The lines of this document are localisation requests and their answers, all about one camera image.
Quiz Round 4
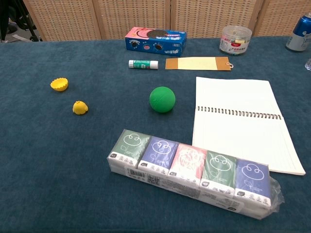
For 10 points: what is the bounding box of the small yellow toy chick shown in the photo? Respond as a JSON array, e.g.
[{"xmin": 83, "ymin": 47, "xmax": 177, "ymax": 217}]
[{"xmin": 72, "ymin": 100, "xmax": 89, "ymax": 115}]

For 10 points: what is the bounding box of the green rubber ball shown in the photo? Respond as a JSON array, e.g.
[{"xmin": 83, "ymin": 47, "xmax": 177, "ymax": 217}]
[{"xmin": 149, "ymin": 86, "xmax": 176, "ymax": 114}]

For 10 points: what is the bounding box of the green white glue stick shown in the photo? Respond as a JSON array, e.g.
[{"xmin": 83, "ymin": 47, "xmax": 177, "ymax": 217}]
[{"xmin": 128, "ymin": 59, "xmax": 159, "ymax": 69}]

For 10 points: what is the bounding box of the wrapped tissue multipack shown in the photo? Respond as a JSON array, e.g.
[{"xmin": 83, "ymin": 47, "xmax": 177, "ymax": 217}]
[{"xmin": 106, "ymin": 129, "xmax": 285, "ymax": 220}]

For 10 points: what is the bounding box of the brown kraft paper tag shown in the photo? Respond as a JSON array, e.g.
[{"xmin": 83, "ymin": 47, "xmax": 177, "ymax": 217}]
[{"xmin": 165, "ymin": 56, "xmax": 232, "ymax": 71}]

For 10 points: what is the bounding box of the blue cookie box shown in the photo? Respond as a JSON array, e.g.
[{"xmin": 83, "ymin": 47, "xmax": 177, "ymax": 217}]
[{"xmin": 124, "ymin": 27, "xmax": 187, "ymax": 57}]

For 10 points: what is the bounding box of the white spiral notebook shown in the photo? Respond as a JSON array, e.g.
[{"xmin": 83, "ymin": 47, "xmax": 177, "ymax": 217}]
[{"xmin": 191, "ymin": 76, "xmax": 307, "ymax": 176}]

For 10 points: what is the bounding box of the yellow eggshell cup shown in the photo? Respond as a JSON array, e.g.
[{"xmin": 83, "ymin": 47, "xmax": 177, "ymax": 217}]
[{"xmin": 50, "ymin": 77, "xmax": 69, "ymax": 92}]

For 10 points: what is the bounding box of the woven wooden screen panel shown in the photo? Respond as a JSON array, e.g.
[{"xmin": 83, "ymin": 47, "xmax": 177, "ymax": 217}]
[
  {"xmin": 23, "ymin": 0, "xmax": 102, "ymax": 41},
  {"xmin": 170, "ymin": 0, "xmax": 264, "ymax": 39},
  {"xmin": 254, "ymin": 0, "xmax": 311, "ymax": 37},
  {"xmin": 93, "ymin": 0, "xmax": 172, "ymax": 40}
]

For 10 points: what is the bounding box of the clear plastic jar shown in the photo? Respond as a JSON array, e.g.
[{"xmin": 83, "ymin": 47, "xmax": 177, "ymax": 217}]
[{"xmin": 219, "ymin": 25, "xmax": 253, "ymax": 56}]

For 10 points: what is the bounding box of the teal table cloth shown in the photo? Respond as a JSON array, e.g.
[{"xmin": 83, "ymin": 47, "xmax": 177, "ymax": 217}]
[{"xmin": 0, "ymin": 35, "xmax": 311, "ymax": 233}]

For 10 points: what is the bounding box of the black tripod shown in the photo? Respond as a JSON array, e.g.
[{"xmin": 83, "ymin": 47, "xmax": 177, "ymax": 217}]
[{"xmin": 0, "ymin": 0, "xmax": 43, "ymax": 42}]

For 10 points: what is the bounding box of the blue drink can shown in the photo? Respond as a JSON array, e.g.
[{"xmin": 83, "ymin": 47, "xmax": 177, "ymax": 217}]
[{"xmin": 285, "ymin": 14, "xmax": 311, "ymax": 52}]

